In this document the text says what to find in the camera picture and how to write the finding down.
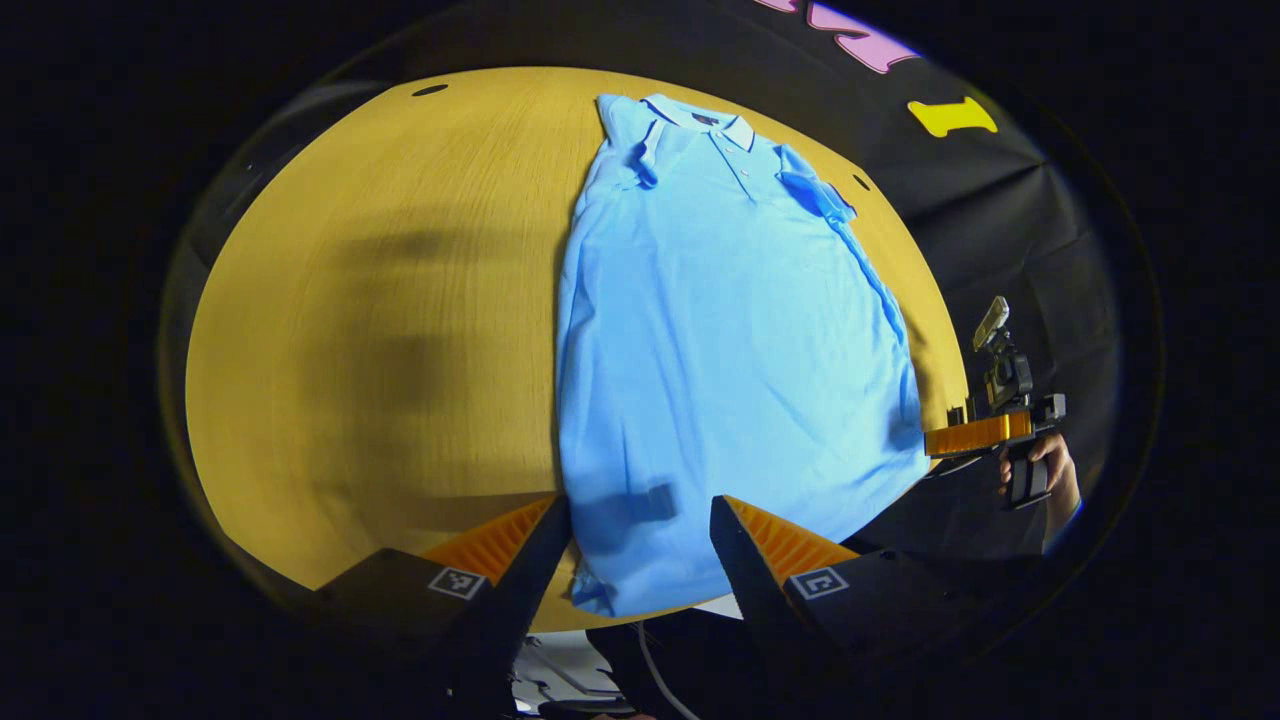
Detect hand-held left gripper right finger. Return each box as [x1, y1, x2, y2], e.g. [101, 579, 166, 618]
[708, 494, 1046, 719]

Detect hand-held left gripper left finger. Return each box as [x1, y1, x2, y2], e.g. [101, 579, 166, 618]
[300, 493, 574, 720]

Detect white cable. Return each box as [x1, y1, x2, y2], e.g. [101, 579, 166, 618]
[636, 621, 703, 720]

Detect light blue T-shirt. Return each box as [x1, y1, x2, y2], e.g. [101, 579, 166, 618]
[555, 93, 934, 619]

